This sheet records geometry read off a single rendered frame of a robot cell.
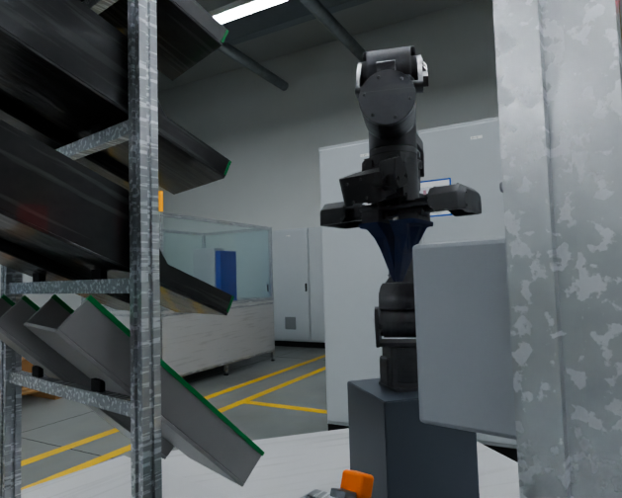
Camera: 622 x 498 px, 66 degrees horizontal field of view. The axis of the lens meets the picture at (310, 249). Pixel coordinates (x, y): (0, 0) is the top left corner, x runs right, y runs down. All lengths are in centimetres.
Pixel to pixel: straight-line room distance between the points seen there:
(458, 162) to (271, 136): 664
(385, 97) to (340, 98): 866
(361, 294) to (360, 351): 42
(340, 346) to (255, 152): 669
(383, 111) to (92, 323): 35
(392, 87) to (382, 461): 48
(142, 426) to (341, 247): 321
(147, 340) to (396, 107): 33
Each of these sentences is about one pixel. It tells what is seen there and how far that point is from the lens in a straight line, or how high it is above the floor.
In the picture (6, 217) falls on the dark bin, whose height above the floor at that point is 129.
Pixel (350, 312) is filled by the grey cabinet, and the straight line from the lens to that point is 362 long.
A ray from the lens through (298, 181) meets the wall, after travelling 918.
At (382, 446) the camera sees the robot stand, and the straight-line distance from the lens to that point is 70.
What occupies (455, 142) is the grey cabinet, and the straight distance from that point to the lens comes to 347.
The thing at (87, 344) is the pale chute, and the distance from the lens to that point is 50.
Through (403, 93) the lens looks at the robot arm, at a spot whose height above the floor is 141.
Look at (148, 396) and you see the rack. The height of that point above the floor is 112.
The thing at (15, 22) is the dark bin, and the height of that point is 146.
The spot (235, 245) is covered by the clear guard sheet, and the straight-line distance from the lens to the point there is 652.
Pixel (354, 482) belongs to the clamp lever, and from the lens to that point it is 41.
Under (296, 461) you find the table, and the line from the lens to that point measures 104.
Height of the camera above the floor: 123
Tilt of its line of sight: 3 degrees up
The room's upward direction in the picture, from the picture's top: 2 degrees counter-clockwise
